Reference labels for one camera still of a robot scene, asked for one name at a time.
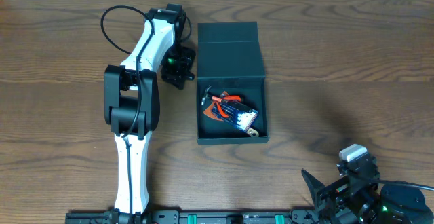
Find small claw hammer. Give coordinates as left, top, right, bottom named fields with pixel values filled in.
left=201, top=86, right=253, bottom=113

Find red handled pliers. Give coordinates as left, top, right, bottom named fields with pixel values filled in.
left=212, top=96, right=242, bottom=118

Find orange scraper wooden handle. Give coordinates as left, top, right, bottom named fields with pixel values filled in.
left=203, top=92, right=259, bottom=137

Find blue precision screwdriver set case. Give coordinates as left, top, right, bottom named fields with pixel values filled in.
left=211, top=103, right=258, bottom=132

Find black yellow screwdriver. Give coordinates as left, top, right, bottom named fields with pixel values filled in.
left=183, top=72, right=195, bottom=81

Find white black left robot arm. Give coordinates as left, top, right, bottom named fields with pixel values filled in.
left=104, top=4, right=195, bottom=223

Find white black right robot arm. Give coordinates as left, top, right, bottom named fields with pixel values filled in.
left=301, top=153, right=433, bottom=224

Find black open gift box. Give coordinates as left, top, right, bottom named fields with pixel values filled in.
left=197, top=22, right=269, bottom=145

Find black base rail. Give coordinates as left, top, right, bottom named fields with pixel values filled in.
left=65, top=210, right=320, bottom=224

